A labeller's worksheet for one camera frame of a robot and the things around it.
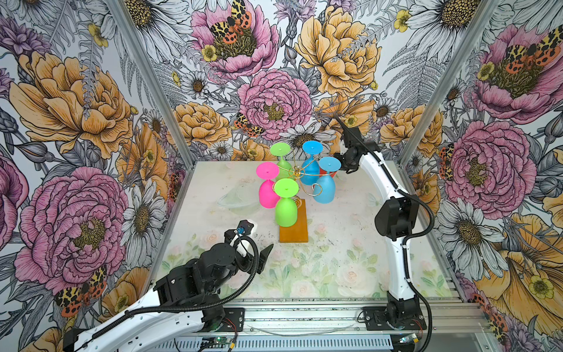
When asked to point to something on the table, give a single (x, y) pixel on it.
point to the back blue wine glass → (310, 171)
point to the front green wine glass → (286, 209)
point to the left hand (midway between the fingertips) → (257, 244)
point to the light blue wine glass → (325, 186)
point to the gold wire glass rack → (296, 172)
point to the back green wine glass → (282, 149)
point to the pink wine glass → (267, 171)
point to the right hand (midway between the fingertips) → (338, 169)
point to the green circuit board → (216, 340)
